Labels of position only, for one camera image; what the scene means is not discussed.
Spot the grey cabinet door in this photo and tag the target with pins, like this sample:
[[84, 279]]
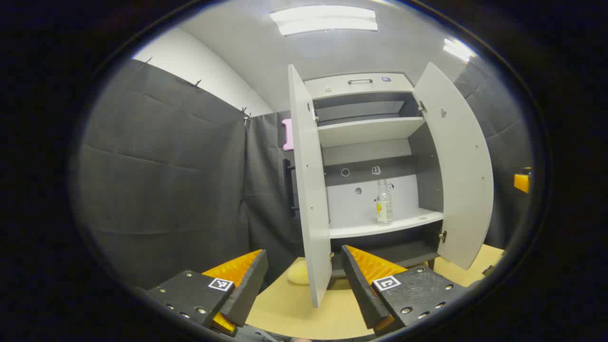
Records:
[[456, 166], [308, 190]]

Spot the grey cabinet drawer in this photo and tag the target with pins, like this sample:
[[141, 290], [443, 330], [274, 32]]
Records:
[[358, 88]]

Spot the small ceiling light panel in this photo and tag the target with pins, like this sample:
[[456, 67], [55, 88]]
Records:
[[457, 49]]

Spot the small black object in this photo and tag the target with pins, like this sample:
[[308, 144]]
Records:
[[488, 270]]

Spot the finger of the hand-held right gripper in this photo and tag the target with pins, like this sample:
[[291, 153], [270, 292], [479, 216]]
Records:
[[521, 182]]

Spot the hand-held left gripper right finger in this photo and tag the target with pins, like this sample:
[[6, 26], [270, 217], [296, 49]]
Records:
[[363, 294]]

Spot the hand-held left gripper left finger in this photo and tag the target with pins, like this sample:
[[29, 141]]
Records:
[[249, 289]]

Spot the grey cabinet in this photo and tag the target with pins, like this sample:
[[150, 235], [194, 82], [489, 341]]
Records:
[[365, 130]]

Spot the large ceiling light panel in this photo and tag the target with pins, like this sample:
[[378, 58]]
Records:
[[325, 20]]

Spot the clear plastic bottle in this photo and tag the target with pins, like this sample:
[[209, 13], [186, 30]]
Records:
[[384, 202]]

